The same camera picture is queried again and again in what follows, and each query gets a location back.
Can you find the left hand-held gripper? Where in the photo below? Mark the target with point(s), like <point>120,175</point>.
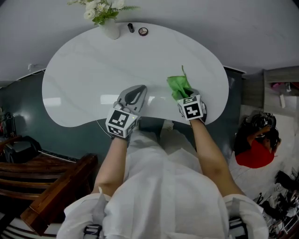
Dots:
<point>119,121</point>

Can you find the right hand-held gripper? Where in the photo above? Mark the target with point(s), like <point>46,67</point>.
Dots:
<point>191,109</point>

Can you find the green cloth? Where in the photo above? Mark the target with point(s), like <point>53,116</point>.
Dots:
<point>178,85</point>

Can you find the person's left forearm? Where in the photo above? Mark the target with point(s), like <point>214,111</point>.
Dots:
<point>112,165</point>

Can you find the person's right forearm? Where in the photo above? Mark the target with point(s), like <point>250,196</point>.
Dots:
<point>212,158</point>

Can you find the white kidney-shaped table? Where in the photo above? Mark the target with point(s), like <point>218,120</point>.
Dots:
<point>116,65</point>

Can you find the black wristband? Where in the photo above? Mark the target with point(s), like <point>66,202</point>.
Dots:
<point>120,138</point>

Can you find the round makeup compact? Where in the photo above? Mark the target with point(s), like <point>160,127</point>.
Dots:
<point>143,31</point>

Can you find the black lipstick tube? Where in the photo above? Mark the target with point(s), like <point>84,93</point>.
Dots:
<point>131,28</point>

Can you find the white vase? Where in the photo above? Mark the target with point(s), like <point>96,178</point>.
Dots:
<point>111,30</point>

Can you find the grey wooden shelf cabinet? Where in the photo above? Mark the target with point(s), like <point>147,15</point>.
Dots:
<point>280,93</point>

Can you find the white flower bouquet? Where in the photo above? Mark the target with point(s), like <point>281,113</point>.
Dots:
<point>100,10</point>

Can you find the person's white shirt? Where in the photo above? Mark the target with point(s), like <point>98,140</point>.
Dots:
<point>163,198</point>

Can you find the black bag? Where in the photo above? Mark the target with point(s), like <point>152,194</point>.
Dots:
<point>22,149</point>

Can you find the dark wooden bench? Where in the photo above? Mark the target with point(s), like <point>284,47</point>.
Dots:
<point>46,186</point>

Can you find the white wall power adapter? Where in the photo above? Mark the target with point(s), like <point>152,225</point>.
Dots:
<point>30,67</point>

